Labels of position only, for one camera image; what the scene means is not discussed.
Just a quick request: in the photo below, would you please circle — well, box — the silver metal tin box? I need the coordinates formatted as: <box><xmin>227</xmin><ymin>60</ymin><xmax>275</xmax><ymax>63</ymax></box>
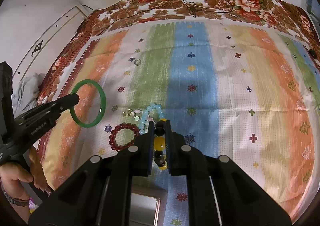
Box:
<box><xmin>129</xmin><ymin>185</ymin><xmax>168</xmax><ymax>226</ymax></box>

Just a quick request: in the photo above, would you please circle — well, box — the person's left hand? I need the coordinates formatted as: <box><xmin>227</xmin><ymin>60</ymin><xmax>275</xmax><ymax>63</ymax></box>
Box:
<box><xmin>1</xmin><ymin>163</ymin><xmax>33</xmax><ymax>201</ymax></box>

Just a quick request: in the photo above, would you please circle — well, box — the green jade bangle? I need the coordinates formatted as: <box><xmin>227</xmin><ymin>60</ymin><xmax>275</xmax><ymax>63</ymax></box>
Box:
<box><xmin>69</xmin><ymin>79</ymin><xmax>106</xmax><ymax>128</ymax></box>

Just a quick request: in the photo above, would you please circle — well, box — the dark red bead bracelet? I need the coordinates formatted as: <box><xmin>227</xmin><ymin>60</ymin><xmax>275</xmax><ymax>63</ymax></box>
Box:
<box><xmin>108</xmin><ymin>122</ymin><xmax>140</xmax><ymax>152</ymax></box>

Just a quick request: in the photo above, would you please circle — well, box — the black yellow bead bracelet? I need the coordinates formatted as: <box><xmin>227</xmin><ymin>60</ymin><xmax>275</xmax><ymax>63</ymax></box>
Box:
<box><xmin>152</xmin><ymin>118</ymin><xmax>169</xmax><ymax>170</ymax></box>

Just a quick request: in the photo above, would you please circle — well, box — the light blue bead bracelet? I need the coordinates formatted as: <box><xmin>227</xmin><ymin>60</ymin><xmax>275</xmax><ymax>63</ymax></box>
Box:
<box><xmin>134</xmin><ymin>103</ymin><xmax>166</xmax><ymax>135</ymax></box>

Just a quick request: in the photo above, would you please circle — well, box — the small black object on bed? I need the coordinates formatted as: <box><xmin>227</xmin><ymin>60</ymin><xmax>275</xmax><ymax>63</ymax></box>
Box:
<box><xmin>308</xmin><ymin>49</ymin><xmax>317</xmax><ymax>59</ymax></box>

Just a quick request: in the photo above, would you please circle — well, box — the floral red brown blanket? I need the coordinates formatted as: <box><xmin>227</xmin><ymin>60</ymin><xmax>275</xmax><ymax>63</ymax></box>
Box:
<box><xmin>37</xmin><ymin>0</ymin><xmax>319</xmax><ymax>104</ymax></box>

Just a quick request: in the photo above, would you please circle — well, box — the striped colourful bed sheet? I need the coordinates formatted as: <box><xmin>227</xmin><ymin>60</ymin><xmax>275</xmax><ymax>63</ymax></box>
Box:
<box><xmin>41</xmin><ymin>21</ymin><xmax>319</xmax><ymax>221</ymax></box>

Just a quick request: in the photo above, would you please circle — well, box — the white pink charm bracelet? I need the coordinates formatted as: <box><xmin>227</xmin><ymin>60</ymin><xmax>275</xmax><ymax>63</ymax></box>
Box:
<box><xmin>122</xmin><ymin>108</ymin><xmax>154</xmax><ymax>123</ymax></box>

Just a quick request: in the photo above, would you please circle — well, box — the white wooden headboard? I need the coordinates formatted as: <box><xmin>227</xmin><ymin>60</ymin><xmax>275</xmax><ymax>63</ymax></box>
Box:
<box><xmin>12</xmin><ymin>5</ymin><xmax>89</xmax><ymax>86</ymax></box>

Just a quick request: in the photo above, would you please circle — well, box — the grey crumpled cloth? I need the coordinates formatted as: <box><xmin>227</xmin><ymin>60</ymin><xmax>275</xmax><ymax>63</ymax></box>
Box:
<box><xmin>11</xmin><ymin>73</ymin><xmax>45</xmax><ymax>118</ymax></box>

